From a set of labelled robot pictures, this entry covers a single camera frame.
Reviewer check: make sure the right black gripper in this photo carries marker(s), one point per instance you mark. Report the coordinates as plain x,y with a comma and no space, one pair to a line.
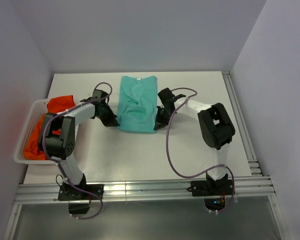
160,122

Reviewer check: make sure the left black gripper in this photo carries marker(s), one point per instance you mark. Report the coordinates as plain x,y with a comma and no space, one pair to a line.
111,121

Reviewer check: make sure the teal t-shirt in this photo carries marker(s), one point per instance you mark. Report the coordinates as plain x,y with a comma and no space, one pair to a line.
137,104

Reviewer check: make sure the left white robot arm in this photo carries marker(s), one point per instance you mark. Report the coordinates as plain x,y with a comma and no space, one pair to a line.
57,138

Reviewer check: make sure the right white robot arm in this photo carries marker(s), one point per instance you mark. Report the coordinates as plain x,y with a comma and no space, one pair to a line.
216,128

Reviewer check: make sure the white plastic basket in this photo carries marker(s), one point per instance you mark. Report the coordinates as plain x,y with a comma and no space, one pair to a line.
37,109

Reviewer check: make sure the orange t-shirt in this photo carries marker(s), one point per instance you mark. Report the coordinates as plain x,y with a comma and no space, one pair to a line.
55,105

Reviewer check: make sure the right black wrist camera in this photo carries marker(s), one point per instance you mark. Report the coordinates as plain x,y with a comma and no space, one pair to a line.
168,95

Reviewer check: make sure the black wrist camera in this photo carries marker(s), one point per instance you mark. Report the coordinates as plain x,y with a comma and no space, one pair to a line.
168,95
97,96

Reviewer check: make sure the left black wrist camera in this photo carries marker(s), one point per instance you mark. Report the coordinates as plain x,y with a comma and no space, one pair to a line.
97,96

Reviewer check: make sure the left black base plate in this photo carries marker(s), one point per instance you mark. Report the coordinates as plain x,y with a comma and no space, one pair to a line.
68,193

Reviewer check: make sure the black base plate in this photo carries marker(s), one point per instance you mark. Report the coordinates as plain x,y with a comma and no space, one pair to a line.
68,193
210,188

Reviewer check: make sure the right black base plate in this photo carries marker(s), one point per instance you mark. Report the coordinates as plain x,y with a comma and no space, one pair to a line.
210,188

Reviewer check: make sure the right side aluminium rail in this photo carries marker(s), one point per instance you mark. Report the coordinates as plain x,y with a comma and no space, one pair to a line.
252,158

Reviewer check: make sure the aluminium rail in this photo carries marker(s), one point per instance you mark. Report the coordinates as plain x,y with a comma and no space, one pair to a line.
252,158
149,190

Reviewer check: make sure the front aluminium rail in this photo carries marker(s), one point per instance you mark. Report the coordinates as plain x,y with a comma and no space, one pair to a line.
149,190

